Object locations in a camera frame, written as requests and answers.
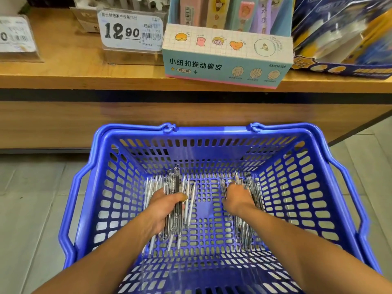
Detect person's right hand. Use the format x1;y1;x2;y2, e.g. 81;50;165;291
222;183;259;219

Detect person's left hand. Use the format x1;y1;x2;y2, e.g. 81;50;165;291
141;188;189;241

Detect blue shopping basket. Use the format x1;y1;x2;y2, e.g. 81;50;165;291
58;122;382;294

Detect person's right forearm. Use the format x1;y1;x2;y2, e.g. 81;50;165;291
242;205;392;294

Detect person's left forearm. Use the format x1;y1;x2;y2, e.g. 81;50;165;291
33;220;160;294

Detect wooden glue display stand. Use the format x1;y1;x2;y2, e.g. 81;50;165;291
0;6;392;151

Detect pastel eraser display box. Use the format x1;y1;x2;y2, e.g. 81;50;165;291
162;0;295;91

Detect white price tag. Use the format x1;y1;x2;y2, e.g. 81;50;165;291
0;15;39;56
97;8;167;54

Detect blue yellow stationery packets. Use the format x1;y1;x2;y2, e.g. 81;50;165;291
292;0;392;80

